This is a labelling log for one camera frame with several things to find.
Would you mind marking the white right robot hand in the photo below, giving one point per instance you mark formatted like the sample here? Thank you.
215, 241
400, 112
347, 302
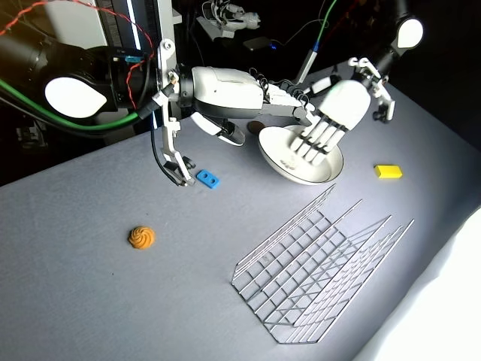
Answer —
225, 90

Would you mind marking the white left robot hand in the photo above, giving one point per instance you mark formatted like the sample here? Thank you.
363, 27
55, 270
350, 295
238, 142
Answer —
345, 101

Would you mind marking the white plate with hedgehog print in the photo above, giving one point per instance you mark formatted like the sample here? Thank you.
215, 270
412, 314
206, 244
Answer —
300, 171

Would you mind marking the white plate with worn print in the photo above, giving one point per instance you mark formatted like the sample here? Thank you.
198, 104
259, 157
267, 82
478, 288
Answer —
276, 169

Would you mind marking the brown round object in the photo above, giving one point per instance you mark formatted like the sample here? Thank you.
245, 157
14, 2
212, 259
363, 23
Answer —
255, 127

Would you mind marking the black power bank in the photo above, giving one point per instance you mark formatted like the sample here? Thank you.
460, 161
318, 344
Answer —
259, 43

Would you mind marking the white background device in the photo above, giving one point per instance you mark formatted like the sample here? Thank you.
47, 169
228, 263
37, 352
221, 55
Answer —
240, 19

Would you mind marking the yellow rectangular block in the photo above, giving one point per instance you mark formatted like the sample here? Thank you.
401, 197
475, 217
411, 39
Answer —
389, 171

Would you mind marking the blue block with two holes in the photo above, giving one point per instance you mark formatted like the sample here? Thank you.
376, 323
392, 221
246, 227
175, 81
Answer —
207, 179

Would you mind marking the robot torso column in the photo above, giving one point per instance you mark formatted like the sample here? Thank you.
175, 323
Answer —
165, 22

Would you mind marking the orange swirl cookie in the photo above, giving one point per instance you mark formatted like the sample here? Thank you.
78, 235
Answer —
141, 237

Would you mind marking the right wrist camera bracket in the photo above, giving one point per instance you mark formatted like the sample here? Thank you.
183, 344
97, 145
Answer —
170, 139

